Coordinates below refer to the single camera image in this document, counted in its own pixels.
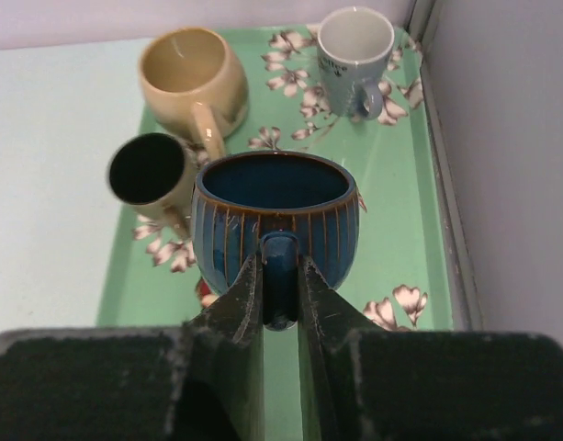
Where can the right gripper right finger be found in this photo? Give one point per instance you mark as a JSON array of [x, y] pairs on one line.
[[360, 382]]

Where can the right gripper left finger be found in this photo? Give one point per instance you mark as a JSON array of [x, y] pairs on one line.
[[200, 380]]

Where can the blue mug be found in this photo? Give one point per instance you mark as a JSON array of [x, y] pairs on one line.
[[279, 206]]

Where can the black striped mug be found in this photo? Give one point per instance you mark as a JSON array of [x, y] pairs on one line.
[[154, 174]]

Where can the beige wooden mug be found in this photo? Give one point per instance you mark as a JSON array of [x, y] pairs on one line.
[[195, 86]]

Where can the grey mug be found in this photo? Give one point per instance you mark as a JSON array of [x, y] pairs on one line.
[[354, 44]]

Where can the right aluminium frame post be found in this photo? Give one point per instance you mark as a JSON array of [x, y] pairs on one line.
[[467, 311]]

